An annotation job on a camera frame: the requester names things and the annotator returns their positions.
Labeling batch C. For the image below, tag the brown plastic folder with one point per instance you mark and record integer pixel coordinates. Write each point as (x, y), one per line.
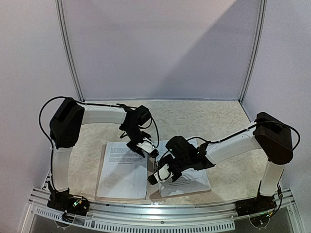
(152, 190)

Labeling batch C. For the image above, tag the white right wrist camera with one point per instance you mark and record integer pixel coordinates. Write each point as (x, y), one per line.
(164, 173)

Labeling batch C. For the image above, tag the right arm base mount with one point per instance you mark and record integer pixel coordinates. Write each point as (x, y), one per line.
(257, 206)

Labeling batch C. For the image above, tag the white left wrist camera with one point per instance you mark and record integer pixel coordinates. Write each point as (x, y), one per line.
(147, 148)

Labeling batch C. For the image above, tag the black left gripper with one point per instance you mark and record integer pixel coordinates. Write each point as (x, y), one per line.
(139, 150)

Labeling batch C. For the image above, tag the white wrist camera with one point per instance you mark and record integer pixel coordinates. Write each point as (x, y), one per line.
(164, 173)
(147, 148)

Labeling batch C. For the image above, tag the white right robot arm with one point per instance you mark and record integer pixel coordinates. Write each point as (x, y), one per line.
(264, 133)

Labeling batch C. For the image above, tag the right aluminium frame post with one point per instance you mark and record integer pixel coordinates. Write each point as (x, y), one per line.
(255, 49)

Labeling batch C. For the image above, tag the left aluminium frame post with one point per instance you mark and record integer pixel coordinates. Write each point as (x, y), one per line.
(67, 48)

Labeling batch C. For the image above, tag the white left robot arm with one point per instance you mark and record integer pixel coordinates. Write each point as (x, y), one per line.
(65, 127)

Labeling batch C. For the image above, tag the white paper stack remainder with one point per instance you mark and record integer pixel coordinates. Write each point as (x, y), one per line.
(192, 180)

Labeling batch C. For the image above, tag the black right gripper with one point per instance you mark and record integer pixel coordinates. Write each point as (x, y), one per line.
(173, 173)

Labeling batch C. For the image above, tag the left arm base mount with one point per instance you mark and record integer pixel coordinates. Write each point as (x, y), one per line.
(67, 203)

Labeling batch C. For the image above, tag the aluminium frame post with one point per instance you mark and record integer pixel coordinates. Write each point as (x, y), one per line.
(255, 49)
(67, 48)

